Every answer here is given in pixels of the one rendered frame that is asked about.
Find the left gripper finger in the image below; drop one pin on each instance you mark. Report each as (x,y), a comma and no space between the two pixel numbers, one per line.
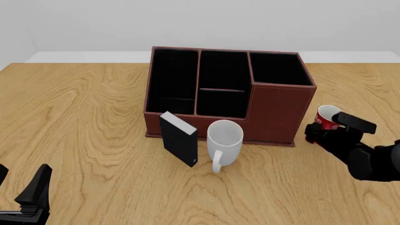
(36,187)
(3,173)

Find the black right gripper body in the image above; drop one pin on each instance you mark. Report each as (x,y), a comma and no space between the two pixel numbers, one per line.
(316,136)

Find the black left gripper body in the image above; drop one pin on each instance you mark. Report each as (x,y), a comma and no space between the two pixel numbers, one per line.
(28,216)

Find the red mug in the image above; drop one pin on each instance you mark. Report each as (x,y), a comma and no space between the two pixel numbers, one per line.
(325,120)

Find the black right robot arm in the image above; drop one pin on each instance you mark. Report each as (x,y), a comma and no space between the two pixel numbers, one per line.
(372,161)

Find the red-brown desk caddy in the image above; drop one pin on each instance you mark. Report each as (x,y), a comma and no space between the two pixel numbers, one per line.
(281,110)

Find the white mug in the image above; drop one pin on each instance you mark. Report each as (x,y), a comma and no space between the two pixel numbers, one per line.
(224,146)

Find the black book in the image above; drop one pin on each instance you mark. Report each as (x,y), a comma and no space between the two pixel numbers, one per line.
(178,140)

